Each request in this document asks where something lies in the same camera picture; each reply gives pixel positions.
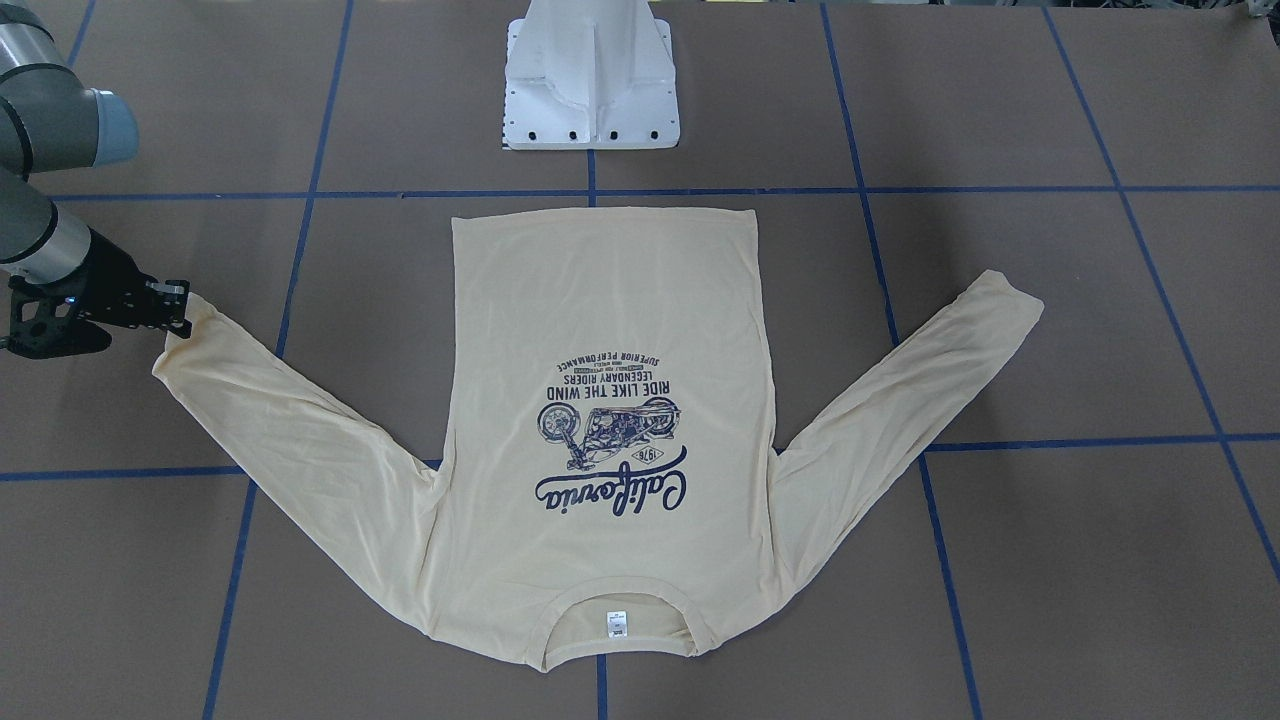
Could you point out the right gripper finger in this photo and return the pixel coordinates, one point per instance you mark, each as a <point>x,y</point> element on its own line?
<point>169,302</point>

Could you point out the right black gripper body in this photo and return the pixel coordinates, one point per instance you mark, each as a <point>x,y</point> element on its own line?
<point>112,283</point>

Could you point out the beige long sleeve shirt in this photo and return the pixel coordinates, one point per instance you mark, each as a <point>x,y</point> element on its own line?
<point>609,482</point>

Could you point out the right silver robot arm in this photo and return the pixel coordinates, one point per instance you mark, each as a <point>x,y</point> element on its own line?
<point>49,121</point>

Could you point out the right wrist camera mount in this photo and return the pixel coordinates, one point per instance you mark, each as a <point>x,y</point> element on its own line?
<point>46,321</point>

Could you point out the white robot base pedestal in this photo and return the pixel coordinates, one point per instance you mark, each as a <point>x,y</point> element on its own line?
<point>590,75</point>

